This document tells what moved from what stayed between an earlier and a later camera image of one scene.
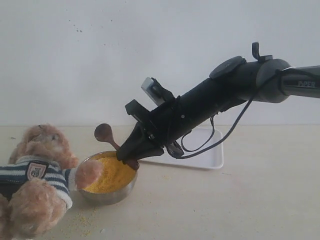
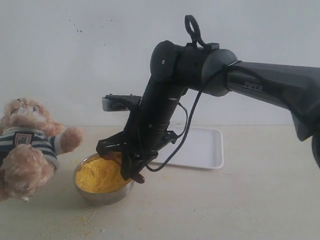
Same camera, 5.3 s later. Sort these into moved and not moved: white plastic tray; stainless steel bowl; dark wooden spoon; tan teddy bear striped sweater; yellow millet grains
Moved: dark wooden spoon; tan teddy bear striped sweater
Not moved: yellow millet grains; stainless steel bowl; white plastic tray
